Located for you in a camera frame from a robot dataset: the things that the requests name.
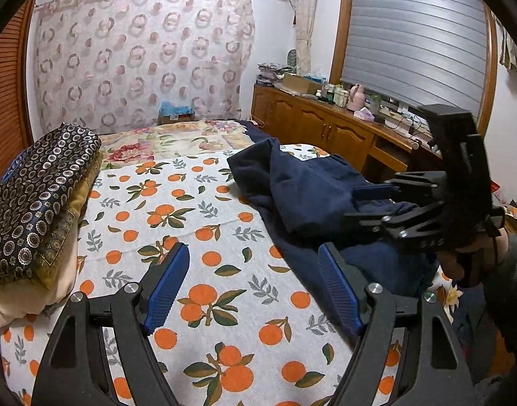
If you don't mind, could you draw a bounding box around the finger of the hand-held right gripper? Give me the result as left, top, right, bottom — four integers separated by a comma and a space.
352, 170, 448, 212
343, 201, 448, 243

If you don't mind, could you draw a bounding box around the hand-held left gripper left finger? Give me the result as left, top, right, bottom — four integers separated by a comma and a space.
30, 242, 190, 406

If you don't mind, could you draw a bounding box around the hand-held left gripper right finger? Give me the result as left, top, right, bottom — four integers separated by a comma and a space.
318, 242, 476, 406

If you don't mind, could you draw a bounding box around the navy printed t-shirt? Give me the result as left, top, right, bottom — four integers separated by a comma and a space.
227, 137, 445, 301

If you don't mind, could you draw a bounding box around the person's right forearm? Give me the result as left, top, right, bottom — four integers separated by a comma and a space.
470, 232, 517, 356

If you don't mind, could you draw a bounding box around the person's right hand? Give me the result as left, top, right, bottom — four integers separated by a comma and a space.
440, 230, 513, 284

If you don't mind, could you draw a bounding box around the orange fruit print blanket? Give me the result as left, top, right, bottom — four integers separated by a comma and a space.
0, 144, 457, 406

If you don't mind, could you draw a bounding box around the pink kettle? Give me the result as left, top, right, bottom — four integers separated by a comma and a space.
348, 83, 366, 111

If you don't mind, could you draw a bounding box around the wooden cabinet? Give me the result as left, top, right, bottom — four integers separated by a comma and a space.
252, 84, 445, 178

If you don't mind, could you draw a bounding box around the group of small bottles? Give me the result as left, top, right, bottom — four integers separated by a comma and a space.
322, 84, 350, 104

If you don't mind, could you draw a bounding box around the cardboard box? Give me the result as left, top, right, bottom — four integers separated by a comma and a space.
281, 74, 322, 94

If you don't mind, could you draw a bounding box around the beige pillow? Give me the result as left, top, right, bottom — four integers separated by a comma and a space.
0, 220, 79, 328

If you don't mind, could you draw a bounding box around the grey window blind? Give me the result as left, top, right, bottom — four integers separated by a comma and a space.
340, 0, 489, 115

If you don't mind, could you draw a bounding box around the floral bedsheet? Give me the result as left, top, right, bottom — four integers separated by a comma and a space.
100, 119, 259, 172

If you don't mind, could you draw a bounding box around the pile of folded cloths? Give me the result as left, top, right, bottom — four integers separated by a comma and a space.
257, 63, 293, 84

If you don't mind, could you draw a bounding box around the dark medallion patterned folded quilt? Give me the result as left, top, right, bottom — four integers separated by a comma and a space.
0, 122, 103, 292

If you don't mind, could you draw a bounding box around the blue box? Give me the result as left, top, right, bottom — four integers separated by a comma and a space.
159, 101, 196, 125

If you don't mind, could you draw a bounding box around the beige window curtain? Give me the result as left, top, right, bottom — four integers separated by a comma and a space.
294, 0, 318, 74

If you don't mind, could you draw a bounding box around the circle patterned sheer curtain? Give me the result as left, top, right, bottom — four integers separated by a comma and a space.
33, 0, 257, 136

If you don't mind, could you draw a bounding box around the wooden louvred door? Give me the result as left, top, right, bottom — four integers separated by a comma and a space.
0, 0, 39, 195

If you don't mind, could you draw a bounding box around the wooden window frame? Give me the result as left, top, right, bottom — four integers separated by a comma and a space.
329, 0, 500, 136

